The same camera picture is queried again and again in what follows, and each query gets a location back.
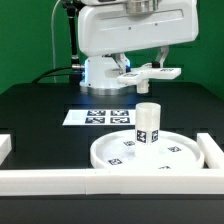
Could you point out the white cross-shaped table base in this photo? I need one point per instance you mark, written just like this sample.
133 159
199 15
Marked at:
141 76

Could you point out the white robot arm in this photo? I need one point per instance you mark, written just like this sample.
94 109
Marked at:
101 71

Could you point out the black camera stand pole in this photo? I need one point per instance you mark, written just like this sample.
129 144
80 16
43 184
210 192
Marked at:
71 10

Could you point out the white U-shaped fence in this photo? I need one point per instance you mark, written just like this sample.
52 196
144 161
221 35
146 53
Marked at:
104 181

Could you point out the white round table top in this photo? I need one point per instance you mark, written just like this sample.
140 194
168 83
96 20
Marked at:
120 150

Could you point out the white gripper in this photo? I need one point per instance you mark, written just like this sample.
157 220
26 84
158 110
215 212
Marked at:
110 29

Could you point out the white marker sheet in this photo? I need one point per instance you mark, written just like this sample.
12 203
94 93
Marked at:
96 117

